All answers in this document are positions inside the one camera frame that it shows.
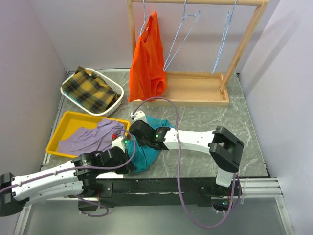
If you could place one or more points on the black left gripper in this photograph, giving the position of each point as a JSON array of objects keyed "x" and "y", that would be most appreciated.
[{"x": 127, "y": 168}]

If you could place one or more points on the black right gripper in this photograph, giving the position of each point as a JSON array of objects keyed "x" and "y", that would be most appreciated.
[{"x": 140, "y": 142}]

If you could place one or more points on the teal t shirt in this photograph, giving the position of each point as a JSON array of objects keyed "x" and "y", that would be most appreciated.
[{"x": 145, "y": 156}]

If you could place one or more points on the yellow plastic tray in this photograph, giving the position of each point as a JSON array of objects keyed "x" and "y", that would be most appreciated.
[{"x": 69, "y": 124}]

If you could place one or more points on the blue wire hanger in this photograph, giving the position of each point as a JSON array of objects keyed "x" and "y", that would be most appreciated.
[
  {"x": 187, "y": 23},
  {"x": 145, "y": 18},
  {"x": 227, "y": 23}
]

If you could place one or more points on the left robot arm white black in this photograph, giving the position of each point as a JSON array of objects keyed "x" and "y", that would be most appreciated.
[{"x": 74, "y": 177}]

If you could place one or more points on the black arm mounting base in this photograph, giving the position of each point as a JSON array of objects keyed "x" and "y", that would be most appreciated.
[{"x": 156, "y": 191}]

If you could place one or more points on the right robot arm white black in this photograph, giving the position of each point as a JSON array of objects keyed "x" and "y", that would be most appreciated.
[{"x": 224, "y": 147}]

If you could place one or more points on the lavender t shirt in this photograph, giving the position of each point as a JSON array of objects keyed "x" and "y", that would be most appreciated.
[{"x": 89, "y": 140}]

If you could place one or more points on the orange t shirt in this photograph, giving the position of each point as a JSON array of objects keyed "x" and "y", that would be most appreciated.
[{"x": 147, "y": 76}]

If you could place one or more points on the yellow plaid shirt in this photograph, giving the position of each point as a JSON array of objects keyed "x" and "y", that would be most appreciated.
[{"x": 90, "y": 90}]

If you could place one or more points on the white plastic basket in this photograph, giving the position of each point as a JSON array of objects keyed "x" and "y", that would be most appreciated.
[{"x": 102, "y": 107}]

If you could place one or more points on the wooden clothes rack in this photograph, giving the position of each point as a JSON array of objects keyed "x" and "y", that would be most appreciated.
[{"x": 210, "y": 89}]

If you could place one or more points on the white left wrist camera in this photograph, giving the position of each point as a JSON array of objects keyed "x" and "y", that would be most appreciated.
[{"x": 120, "y": 142}]

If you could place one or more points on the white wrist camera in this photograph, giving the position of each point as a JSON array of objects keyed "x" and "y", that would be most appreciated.
[
  {"x": 120, "y": 142},
  {"x": 138, "y": 115}
]

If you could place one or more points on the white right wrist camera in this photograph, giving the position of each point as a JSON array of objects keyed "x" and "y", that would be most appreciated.
[{"x": 138, "y": 115}]

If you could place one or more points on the blue wire hanger under orange shirt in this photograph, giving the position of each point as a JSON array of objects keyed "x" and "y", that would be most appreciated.
[{"x": 145, "y": 18}]

